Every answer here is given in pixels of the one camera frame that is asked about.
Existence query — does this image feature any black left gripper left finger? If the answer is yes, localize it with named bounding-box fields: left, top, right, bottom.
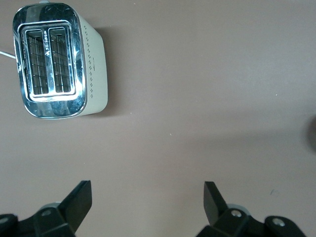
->
left=0, top=180, right=93, bottom=237

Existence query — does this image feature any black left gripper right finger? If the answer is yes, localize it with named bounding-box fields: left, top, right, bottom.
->
left=196, top=181, right=307, bottom=237

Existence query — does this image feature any beige chrome toaster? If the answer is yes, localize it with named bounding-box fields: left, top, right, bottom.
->
left=12, top=1, right=109, bottom=119

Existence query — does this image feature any white toaster cable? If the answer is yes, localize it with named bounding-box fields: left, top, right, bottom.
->
left=0, top=50, right=17, bottom=60

